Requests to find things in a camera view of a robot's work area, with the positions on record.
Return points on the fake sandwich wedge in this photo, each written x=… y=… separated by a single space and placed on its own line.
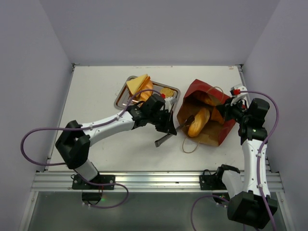
x=136 y=84

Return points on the red paper bag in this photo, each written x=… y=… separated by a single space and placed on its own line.
x=201 y=101

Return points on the brown seeded bread slice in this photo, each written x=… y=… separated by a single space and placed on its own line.
x=167 y=92

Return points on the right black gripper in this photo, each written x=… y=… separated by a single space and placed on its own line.
x=227 y=111

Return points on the aluminium mounting rail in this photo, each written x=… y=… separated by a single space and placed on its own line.
x=140 y=181

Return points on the golden baguette roll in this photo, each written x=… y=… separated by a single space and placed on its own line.
x=200 y=120

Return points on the stainless steel tray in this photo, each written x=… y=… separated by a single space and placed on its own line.
x=124 y=95

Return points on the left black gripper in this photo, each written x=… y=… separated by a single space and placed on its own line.
x=168 y=125

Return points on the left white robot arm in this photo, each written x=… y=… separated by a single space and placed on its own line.
x=75 y=141

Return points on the long glazed bread loaf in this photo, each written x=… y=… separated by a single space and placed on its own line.
x=146 y=91

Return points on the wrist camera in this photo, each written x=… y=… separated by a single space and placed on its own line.
x=238 y=93
x=170 y=102

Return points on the orange bread in bag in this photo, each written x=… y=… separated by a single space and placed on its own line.
x=212 y=101

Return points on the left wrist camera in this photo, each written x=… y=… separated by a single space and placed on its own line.
x=170 y=102

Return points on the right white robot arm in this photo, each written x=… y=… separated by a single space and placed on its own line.
x=250 y=202

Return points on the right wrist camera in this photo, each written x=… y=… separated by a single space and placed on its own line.
x=238 y=93

